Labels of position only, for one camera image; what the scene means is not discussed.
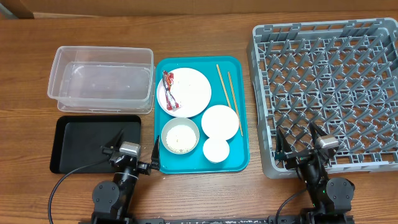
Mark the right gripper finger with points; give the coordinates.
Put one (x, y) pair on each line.
(282, 146)
(315, 131)

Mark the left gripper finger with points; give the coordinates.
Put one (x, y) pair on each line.
(155, 158)
(115, 142)

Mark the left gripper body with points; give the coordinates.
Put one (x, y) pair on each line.
(142, 167)

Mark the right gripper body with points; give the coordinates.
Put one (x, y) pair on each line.
(298, 158)

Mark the pile of rice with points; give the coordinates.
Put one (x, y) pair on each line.
(181, 139)

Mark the grey bowl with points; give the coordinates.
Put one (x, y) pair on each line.
(178, 121)

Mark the small white cup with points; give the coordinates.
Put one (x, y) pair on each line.
(216, 150)

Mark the red snack wrapper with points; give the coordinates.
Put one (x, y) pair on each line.
(168, 80)

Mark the wooden chopstick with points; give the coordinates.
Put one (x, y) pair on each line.
(223, 86)
(235, 102)

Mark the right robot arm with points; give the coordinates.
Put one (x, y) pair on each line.
(331, 198)

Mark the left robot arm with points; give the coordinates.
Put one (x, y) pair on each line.
(112, 199)

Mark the grey dishwasher rack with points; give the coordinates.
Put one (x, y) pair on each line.
(341, 75)

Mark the black tray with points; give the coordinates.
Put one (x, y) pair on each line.
(79, 140)

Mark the clear plastic bin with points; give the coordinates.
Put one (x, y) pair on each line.
(93, 79)

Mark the large white plate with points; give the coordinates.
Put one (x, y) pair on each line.
(190, 88)

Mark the teal serving tray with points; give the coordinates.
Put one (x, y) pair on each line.
(195, 161)

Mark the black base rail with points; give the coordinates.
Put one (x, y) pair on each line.
(284, 219)

